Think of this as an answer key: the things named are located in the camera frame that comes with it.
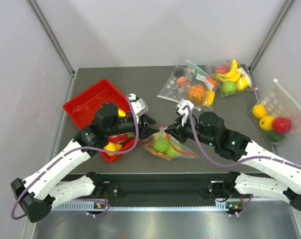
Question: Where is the orange persimmon toy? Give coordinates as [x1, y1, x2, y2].
[176, 76, 188, 87]

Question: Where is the aluminium corner post right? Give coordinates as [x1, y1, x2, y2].
[248, 0, 296, 73]

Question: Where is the red plastic tray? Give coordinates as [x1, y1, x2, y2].
[63, 78, 138, 163]

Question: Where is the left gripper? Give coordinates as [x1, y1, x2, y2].
[106, 114, 160, 140]

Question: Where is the pink dragon fruit toy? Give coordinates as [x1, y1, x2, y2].
[108, 133, 135, 144]

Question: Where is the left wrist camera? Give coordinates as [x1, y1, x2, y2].
[127, 94, 148, 117]

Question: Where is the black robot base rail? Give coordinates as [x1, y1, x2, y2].
[75, 171, 263, 207]

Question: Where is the zip bag with bananas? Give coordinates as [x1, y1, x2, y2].
[208, 59, 258, 97]

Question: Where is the white slotted cable duct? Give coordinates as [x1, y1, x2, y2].
[52, 201, 243, 212]

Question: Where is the yellow banana bunch in bag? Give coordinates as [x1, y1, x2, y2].
[213, 59, 241, 83]

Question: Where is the orange pineapple toy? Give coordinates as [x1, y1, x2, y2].
[187, 85, 206, 105]

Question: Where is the yellow mango in blue-zip bag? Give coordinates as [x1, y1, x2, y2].
[204, 90, 215, 107]

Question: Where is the dark green avocado toy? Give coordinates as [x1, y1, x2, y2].
[268, 131, 285, 143]

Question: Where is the yellow lemon in banana bag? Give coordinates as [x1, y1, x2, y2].
[236, 77, 249, 92]

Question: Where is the green apple in red-zip bag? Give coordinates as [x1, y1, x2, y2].
[165, 144, 182, 158]

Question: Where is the yellow orange with green stem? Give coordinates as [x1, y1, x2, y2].
[259, 116, 275, 131]

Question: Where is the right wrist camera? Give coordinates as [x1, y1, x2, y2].
[175, 99, 194, 126]

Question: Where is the red apple in dotted bag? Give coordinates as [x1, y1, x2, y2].
[272, 117, 292, 133]

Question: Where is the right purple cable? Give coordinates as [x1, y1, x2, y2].
[184, 105, 301, 172]

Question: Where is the dotted flat zip bag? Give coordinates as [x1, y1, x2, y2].
[157, 65, 191, 102]

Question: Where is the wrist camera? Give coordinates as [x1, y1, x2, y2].
[127, 94, 148, 117]
[175, 99, 194, 126]

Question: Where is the dotted zip bag with lemons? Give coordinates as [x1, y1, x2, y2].
[249, 79, 301, 145]

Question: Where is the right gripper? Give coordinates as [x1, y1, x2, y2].
[166, 113, 217, 147]

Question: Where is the zip bag with red zipper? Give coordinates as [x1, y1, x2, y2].
[139, 125, 200, 161]

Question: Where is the yellow fruit in tray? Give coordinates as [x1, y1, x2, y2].
[103, 142, 122, 157]

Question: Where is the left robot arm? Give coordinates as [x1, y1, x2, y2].
[10, 99, 159, 223]

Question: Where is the aluminium corner post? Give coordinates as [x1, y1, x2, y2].
[248, 0, 296, 73]
[26, 0, 75, 76]

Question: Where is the green apple in banana bag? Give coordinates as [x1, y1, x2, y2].
[222, 81, 237, 95]

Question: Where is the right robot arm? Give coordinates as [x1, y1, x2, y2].
[165, 112, 301, 211]

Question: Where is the banana bunch in tray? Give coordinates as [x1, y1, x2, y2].
[118, 109, 126, 118]

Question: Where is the orange mandarin cluster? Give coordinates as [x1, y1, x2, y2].
[145, 143, 172, 161]

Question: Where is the aluminium corner post left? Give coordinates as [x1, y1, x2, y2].
[26, 0, 75, 76]

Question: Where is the yellow lemon left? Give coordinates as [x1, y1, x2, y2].
[252, 104, 268, 119]

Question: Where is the zip bag with blue zipper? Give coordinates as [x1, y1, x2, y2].
[177, 59, 217, 112]

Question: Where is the red peach toy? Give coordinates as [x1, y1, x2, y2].
[215, 64, 229, 74]

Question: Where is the orange tomato toy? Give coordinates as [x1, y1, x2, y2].
[207, 77, 217, 88]

